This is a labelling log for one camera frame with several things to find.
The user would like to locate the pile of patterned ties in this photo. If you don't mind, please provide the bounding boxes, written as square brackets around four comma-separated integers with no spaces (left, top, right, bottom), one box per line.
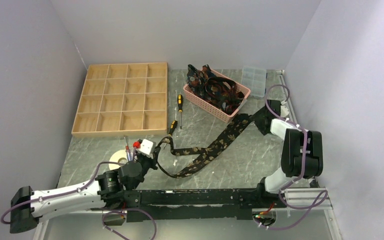
[187,64,245,115]

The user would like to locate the black yellow screwdriver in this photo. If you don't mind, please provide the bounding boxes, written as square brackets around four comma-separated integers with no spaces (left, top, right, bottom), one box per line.
[177,94,184,129]
[168,120,178,137]

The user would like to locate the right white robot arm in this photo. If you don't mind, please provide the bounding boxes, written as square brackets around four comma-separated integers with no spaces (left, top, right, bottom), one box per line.
[252,100,324,208]

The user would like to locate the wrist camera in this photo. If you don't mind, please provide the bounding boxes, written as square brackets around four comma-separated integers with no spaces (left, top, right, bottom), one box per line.
[133,139,156,158]
[280,105,290,118]

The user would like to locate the purple cable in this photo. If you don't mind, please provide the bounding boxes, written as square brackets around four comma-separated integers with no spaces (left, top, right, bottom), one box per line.
[253,84,329,231]
[0,147,158,240]

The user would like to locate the black gold patterned tie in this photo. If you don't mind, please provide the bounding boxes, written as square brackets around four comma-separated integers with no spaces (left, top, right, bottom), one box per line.
[152,113,254,179]

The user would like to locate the blue red small screwdriver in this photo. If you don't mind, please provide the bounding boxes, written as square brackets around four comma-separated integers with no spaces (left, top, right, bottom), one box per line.
[123,135,133,162]

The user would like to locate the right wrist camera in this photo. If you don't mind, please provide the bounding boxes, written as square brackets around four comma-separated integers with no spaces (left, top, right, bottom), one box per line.
[280,105,290,118]

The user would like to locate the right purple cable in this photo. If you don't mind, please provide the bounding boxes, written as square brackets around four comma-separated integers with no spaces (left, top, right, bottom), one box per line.
[253,84,329,231]

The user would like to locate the pink plastic basket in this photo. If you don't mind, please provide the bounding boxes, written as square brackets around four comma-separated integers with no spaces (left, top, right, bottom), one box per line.
[183,69,251,123]

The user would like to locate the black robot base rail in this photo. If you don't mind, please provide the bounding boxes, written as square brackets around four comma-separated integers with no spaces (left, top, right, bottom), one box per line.
[91,187,288,223]

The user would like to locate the white tape roll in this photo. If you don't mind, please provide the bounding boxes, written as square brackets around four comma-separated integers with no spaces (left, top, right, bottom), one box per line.
[108,150,128,170]

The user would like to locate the clear plastic organizer box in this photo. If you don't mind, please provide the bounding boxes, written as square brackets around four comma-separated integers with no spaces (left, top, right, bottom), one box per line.
[241,66,268,98]

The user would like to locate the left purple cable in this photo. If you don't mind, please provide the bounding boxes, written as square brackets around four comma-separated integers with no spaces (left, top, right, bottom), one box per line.
[0,147,158,240]

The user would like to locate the wooden compartment tray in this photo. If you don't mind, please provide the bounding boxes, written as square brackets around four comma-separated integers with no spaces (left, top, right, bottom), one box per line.
[71,62,168,138]

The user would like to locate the lower black yellow screwdriver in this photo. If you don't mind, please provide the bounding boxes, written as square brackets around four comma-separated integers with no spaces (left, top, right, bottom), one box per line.
[168,120,178,137]

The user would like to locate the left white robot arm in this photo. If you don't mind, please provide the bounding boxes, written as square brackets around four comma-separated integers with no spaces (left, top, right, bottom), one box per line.
[0,146,160,234]

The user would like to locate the upper black yellow screwdriver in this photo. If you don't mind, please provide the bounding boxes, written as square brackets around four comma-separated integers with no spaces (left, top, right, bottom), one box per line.
[177,94,184,129]

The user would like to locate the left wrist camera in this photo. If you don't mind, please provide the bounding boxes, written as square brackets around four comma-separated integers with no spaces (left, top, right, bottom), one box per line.
[133,139,156,158]

